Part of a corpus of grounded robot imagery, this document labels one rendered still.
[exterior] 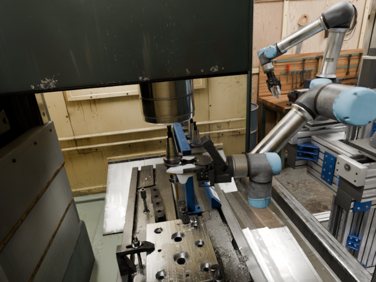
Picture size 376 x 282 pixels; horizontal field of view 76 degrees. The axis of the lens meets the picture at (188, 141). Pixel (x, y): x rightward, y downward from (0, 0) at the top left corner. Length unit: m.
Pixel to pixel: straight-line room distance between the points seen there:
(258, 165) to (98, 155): 1.37
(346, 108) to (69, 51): 0.76
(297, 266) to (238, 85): 1.19
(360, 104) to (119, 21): 0.70
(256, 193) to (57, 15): 0.72
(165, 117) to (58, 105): 1.28
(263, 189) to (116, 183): 1.19
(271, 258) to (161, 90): 0.90
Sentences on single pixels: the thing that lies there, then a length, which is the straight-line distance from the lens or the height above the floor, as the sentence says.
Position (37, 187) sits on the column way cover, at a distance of 0.88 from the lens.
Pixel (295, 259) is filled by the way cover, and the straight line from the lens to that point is 1.28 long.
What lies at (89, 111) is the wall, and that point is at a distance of 1.81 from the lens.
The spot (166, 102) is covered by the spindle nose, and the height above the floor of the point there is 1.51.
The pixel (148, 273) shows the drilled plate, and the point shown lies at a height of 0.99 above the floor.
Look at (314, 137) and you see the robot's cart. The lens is 1.65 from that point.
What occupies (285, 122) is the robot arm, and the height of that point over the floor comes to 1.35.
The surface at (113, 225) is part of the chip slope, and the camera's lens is 1.63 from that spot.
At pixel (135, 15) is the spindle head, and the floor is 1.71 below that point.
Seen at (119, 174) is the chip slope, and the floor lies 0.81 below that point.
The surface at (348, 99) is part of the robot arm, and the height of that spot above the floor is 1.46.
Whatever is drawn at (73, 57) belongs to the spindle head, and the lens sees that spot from 0.60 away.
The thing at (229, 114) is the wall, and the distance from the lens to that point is 1.86.
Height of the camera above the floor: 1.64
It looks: 22 degrees down
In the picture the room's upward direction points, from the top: 4 degrees counter-clockwise
